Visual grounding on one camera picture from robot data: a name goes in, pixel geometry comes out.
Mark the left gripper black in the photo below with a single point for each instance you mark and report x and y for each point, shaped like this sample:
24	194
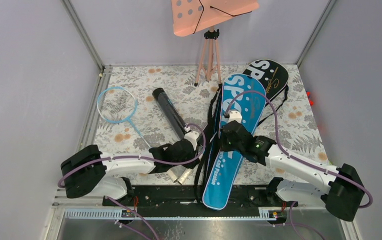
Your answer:
194	154

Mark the black sport racket bag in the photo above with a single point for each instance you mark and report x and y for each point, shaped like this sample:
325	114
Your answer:
272	75

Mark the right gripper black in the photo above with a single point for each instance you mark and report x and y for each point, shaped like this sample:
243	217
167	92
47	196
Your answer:
224	147

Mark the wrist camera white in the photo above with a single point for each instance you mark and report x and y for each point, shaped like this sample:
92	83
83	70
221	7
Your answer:
192	136
234	116

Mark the floral table mat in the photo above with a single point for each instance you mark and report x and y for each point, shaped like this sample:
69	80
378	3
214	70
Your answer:
297	127

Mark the blue racket bag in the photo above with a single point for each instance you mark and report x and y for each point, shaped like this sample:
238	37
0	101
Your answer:
240	93

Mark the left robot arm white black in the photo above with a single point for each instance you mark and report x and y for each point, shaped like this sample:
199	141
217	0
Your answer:
90	171

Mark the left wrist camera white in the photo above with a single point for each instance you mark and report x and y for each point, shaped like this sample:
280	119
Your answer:
192	136

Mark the pink music stand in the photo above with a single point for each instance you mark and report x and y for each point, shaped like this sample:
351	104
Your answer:
191	16

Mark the black shuttlecock tube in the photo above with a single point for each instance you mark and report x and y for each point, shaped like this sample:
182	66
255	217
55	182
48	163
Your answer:
172	115

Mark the blue racket white grip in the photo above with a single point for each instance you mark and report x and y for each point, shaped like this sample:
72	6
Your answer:
179	175

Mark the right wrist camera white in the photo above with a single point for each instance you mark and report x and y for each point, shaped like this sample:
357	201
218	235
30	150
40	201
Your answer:
234	116

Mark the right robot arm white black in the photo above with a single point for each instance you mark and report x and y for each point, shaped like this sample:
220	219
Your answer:
339	188

